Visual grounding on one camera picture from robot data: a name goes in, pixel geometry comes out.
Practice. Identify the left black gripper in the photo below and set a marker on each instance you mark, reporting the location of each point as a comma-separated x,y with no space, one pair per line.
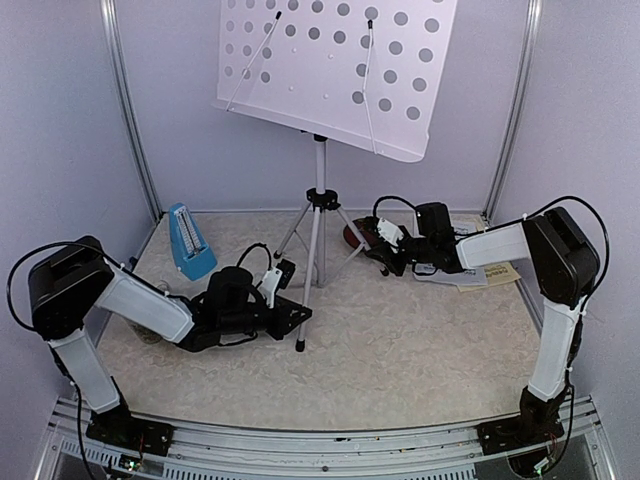
284,322

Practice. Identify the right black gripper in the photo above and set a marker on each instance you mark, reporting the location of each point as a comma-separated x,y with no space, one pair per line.
397,266

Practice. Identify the silver tripod stand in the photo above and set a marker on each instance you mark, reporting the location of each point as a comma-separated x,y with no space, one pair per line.
321,200

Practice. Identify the white sheet music page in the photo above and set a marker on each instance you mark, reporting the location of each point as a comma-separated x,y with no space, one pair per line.
453,274

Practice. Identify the white perforated music stand desk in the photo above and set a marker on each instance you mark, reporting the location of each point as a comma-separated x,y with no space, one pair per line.
363,73

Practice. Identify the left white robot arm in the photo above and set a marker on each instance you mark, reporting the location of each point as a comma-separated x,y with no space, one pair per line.
79,277

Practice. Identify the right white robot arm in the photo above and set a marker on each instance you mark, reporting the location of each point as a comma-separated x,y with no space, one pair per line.
568,270

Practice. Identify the blue metronome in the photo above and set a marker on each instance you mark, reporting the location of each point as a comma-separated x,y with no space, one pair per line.
192,255

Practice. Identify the yellowed sheet music page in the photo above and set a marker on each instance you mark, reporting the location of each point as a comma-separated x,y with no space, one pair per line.
500,270

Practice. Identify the cream dragon mug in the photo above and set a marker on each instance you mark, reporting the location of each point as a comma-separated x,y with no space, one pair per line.
147,336

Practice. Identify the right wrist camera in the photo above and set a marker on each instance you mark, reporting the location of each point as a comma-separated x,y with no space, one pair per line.
390,233

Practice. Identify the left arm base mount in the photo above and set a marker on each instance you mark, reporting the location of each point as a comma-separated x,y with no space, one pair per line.
131,433

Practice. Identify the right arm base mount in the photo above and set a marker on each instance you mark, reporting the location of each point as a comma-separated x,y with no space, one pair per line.
509,434

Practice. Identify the front aluminium rail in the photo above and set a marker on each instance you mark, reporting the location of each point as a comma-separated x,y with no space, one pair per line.
200,450

